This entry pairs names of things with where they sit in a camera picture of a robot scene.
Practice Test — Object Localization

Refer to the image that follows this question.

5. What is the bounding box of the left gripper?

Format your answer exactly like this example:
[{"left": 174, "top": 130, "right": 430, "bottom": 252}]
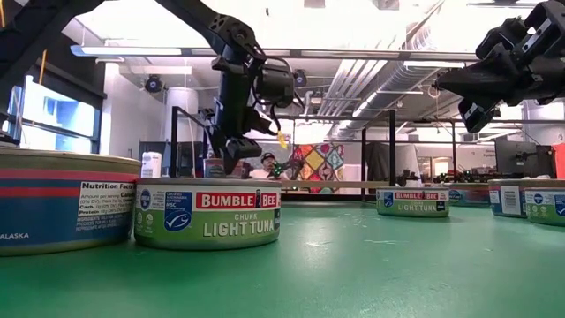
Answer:
[{"left": 210, "top": 42, "right": 275, "bottom": 177}]

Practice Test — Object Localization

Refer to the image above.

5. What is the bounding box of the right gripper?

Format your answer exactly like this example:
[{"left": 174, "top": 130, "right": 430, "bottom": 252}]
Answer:
[{"left": 434, "top": 0, "right": 565, "bottom": 134}]

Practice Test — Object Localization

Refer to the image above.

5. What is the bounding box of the green tuna can silver lid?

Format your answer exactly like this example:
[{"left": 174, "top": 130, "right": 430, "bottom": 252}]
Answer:
[
  {"left": 133, "top": 177, "right": 283, "bottom": 252},
  {"left": 524, "top": 186, "right": 565, "bottom": 227},
  {"left": 375, "top": 186, "right": 451, "bottom": 218}
]

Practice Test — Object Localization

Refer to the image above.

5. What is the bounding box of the person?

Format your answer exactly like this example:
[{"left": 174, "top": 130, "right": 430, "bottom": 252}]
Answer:
[{"left": 250, "top": 152, "right": 288, "bottom": 180}]

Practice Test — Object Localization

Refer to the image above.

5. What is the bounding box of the black background monitor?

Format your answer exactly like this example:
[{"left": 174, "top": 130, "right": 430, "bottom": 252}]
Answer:
[{"left": 493, "top": 140, "right": 555, "bottom": 178}]

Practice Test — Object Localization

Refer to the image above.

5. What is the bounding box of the cluttered background workbench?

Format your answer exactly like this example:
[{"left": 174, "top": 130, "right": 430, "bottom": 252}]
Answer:
[{"left": 418, "top": 170, "right": 498, "bottom": 185}]

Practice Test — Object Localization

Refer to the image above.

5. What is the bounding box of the white plastic jug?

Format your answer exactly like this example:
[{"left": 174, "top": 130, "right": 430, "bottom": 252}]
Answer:
[{"left": 140, "top": 151, "right": 163, "bottom": 178}]

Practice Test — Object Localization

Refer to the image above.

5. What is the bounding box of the orange red fabric panel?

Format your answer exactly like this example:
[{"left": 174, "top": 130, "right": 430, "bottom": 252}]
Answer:
[{"left": 552, "top": 143, "right": 565, "bottom": 179}]

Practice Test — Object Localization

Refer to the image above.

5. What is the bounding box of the dark grey hanging cloth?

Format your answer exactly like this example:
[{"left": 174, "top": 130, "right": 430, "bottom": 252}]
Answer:
[{"left": 365, "top": 140, "right": 392, "bottom": 182}]

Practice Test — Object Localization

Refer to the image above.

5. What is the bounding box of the long grey ceiling beam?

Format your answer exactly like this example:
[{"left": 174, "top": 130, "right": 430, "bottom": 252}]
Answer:
[{"left": 70, "top": 43, "right": 480, "bottom": 62}]

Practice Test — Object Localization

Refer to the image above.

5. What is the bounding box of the green table mat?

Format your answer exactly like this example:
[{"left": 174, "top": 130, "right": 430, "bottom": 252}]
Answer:
[{"left": 0, "top": 201, "right": 565, "bottom": 318}]

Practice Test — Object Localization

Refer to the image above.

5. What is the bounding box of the large window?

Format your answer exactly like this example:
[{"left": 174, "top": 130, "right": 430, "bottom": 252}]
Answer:
[{"left": 0, "top": 74, "right": 105, "bottom": 155}]

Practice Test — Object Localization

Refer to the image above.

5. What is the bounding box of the black background rig frame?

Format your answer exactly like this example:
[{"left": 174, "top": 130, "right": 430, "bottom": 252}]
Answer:
[{"left": 282, "top": 115, "right": 565, "bottom": 186}]

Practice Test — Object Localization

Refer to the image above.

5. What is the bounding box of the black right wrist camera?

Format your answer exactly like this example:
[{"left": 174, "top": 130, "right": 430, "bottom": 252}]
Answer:
[{"left": 475, "top": 16, "right": 529, "bottom": 61}]

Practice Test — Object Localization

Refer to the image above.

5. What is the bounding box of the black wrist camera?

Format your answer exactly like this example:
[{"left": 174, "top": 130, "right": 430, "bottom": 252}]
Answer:
[
  {"left": 254, "top": 63, "right": 296, "bottom": 110},
  {"left": 475, "top": 16, "right": 529, "bottom": 61}
]

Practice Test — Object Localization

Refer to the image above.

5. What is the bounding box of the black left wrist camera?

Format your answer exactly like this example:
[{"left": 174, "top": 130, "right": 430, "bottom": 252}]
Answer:
[{"left": 254, "top": 63, "right": 296, "bottom": 110}]

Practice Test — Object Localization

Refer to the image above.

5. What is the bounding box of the silver ceiling duct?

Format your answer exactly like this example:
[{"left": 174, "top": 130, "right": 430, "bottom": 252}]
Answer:
[{"left": 317, "top": 26, "right": 447, "bottom": 140}]

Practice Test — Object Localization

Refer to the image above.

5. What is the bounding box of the wooden shelf black metal frame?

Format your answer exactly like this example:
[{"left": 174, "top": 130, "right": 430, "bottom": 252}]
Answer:
[{"left": 170, "top": 105, "right": 397, "bottom": 203}]

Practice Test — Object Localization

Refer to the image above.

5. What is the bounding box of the orange cable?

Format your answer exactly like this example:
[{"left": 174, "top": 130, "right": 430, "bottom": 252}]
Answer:
[{"left": 0, "top": 0, "right": 49, "bottom": 86}]

